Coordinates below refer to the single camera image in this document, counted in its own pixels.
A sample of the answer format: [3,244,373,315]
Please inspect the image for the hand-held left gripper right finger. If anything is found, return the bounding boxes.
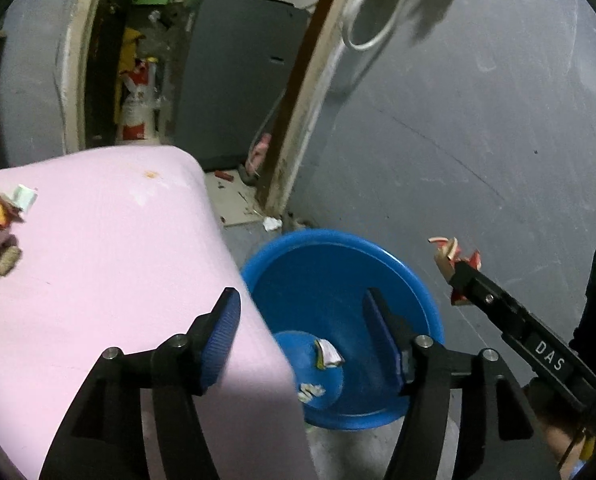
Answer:
[362,287,559,480]

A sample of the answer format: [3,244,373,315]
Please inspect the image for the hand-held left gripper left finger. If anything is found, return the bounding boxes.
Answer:
[39,287,242,480]

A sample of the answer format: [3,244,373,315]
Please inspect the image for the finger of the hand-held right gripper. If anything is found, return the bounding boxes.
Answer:
[449,260,529,346]

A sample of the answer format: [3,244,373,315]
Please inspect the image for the blue plastic basin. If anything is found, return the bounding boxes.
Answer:
[240,230,445,432]

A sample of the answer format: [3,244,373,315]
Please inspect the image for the small white wrapper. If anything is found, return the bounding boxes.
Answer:
[297,382,327,404]

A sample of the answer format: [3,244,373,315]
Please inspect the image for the green white wrapper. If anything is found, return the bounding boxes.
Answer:
[10,185,39,211]

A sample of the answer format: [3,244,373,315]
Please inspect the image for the person's right hand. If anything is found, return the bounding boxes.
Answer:
[530,380,595,468]

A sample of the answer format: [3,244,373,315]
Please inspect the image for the pink floral blanket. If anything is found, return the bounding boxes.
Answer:
[0,145,312,480]

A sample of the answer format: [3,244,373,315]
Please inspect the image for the pink cloth scrap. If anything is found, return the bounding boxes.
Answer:
[245,132,275,172]

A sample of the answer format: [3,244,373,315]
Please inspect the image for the red white sack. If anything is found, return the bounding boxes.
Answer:
[115,57,162,143]

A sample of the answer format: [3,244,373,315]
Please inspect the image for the grey washing machine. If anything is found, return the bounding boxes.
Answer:
[175,0,312,172]

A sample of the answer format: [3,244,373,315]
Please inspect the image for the yellow bag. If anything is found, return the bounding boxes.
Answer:
[118,27,145,77]

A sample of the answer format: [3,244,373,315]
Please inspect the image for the wooden door frame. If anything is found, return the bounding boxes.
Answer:
[53,0,379,218]

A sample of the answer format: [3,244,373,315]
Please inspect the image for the white shower hose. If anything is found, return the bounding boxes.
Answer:
[345,0,420,52]

